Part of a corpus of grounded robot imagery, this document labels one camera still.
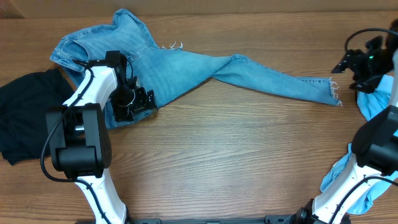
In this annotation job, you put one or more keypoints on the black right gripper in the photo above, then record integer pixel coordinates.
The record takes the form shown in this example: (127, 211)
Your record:
(352, 61)

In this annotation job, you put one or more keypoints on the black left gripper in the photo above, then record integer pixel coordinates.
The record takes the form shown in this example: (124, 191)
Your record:
(143, 106)

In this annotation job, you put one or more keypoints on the blue denim jeans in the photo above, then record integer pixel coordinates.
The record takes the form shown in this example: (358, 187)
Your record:
(172, 72)

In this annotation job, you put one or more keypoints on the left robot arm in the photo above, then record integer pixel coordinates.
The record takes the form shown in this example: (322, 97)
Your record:
(78, 140)

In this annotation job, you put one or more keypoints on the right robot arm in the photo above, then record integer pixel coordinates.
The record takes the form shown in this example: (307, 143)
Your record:
(317, 210)

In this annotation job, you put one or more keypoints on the light blue t-shirt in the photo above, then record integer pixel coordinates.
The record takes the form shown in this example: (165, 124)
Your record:
(370, 166)

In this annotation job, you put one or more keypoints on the black folded garment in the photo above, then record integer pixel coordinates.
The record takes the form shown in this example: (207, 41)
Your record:
(24, 103)

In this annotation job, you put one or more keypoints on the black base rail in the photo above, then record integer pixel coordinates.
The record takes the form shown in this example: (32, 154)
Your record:
(211, 221)

